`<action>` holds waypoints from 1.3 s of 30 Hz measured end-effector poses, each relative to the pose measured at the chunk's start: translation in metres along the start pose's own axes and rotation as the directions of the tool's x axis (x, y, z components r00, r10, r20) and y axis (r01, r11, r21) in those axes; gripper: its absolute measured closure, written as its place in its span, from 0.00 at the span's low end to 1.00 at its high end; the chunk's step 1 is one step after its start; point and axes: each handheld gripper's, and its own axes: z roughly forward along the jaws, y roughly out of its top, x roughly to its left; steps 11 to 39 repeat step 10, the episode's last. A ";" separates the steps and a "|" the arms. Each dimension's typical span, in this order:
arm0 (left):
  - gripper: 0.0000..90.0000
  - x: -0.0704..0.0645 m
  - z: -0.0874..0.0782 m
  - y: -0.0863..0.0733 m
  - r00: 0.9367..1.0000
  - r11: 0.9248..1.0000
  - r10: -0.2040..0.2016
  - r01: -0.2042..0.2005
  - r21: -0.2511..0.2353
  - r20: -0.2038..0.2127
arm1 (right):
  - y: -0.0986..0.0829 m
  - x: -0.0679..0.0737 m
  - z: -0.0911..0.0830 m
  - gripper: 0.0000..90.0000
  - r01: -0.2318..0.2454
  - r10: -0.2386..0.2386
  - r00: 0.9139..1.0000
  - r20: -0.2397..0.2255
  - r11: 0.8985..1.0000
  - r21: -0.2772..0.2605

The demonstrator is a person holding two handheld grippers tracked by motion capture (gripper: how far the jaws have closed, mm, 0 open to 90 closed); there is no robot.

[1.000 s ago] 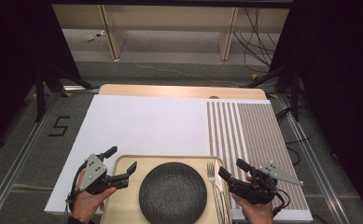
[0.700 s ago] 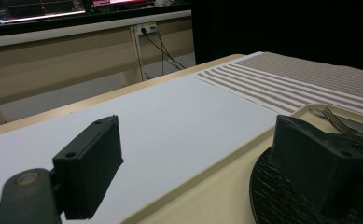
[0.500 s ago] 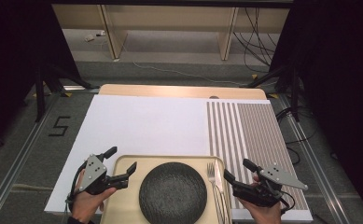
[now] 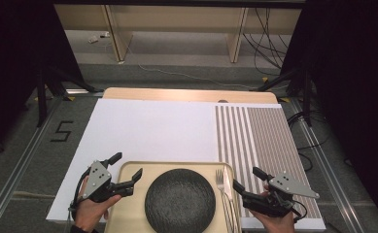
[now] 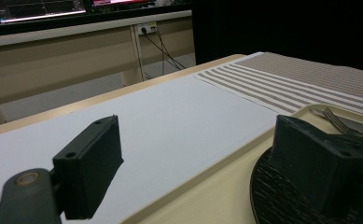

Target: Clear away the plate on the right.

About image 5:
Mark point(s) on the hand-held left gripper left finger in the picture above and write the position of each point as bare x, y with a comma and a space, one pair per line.
89, 168

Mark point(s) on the striped brown placemat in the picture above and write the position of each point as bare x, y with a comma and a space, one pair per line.
294, 77

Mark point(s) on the beige plastic tray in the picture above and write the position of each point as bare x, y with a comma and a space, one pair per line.
219, 199

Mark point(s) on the black curtain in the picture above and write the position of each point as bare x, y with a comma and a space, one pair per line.
278, 28

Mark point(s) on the light wooden table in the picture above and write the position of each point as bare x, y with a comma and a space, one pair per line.
76, 104

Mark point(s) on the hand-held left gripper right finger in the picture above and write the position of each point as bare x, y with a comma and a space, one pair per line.
316, 161

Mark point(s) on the white power outlet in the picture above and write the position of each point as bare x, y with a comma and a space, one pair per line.
146, 28

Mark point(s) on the black round plate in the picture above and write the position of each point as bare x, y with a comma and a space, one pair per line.
275, 199

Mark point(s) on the beige desk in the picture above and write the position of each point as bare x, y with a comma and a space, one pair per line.
61, 62

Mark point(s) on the computer monitor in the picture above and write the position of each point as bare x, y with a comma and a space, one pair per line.
120, 2
39, 9

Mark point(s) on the silver fork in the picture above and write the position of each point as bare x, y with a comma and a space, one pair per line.
334, 121

